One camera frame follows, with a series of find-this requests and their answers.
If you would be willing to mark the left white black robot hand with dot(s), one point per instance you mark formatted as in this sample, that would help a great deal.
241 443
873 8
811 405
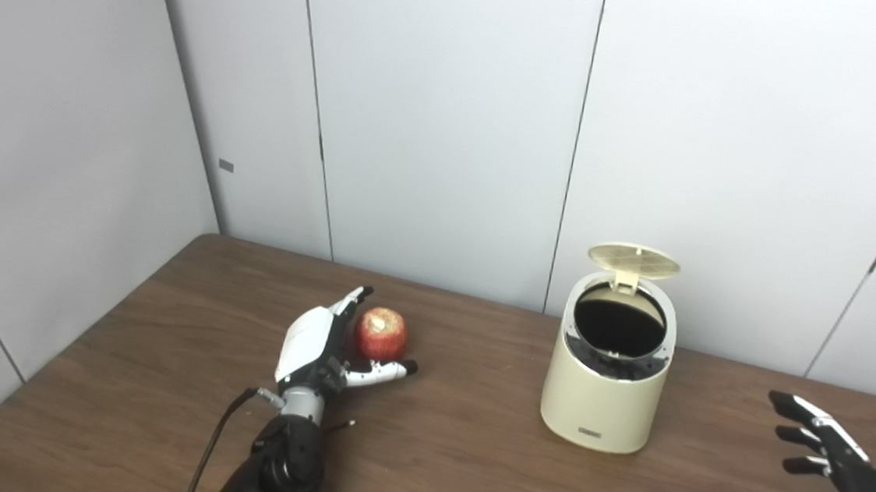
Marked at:
305 341

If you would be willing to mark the red apple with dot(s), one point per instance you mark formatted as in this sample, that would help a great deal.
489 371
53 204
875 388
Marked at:
382 335

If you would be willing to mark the cream round bin lid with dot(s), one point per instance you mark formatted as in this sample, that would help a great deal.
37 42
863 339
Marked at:
632 261

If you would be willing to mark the cream-colored round bin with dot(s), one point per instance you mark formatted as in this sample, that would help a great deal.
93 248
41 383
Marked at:
601 403

